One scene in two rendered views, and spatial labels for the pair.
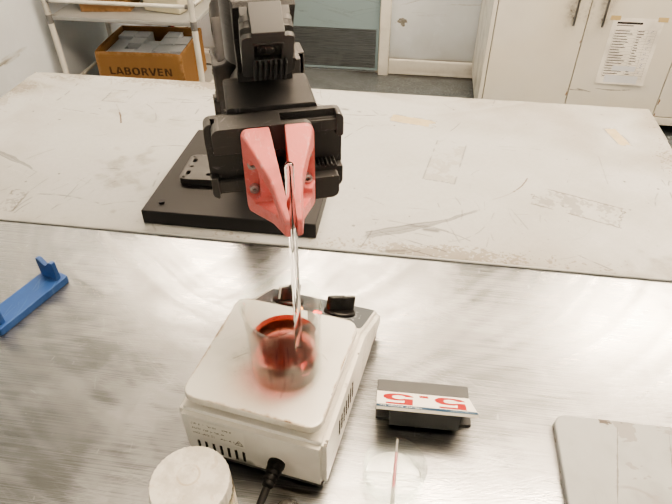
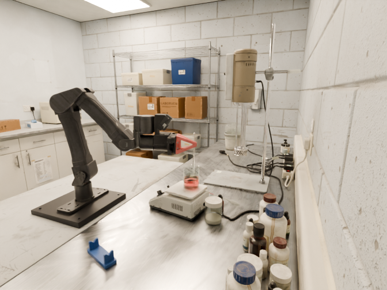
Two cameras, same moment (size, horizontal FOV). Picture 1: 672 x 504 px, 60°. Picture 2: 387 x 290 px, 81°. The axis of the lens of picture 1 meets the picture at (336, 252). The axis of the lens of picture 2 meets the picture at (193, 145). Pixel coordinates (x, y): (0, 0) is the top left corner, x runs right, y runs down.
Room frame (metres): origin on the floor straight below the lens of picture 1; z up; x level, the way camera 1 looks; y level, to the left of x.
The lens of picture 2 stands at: (0.11, 0.81, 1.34)
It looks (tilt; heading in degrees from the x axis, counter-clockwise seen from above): 13 degrees down; 284
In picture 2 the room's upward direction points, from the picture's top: straight up
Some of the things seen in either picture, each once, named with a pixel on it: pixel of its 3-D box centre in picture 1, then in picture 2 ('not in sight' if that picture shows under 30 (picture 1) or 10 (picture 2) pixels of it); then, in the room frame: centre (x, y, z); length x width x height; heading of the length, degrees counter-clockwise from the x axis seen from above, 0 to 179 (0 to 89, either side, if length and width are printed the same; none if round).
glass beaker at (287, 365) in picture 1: (283, 341); (192, 178); (0.31, 0.04, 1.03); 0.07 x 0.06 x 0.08; 169
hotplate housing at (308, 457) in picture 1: (288, 368); (181, 198); (0.35, 0.05, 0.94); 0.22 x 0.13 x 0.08; 163
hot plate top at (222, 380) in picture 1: (275, 358); (186, 189); (0.33, 0.05, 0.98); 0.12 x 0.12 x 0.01; 73
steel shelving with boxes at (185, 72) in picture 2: not in sight; (166, 119); (1.30, -2.25, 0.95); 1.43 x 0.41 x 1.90; 172
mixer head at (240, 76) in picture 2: not in sight; (239, 78); (0.17, -0.29, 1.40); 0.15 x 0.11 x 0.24; 172
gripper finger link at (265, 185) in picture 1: (298, 185); (183, 143); (0.35, 0.03, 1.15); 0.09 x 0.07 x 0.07; 12
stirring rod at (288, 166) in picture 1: (295, 281); (193, 159); (0.31, 0.03, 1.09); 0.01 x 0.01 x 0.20
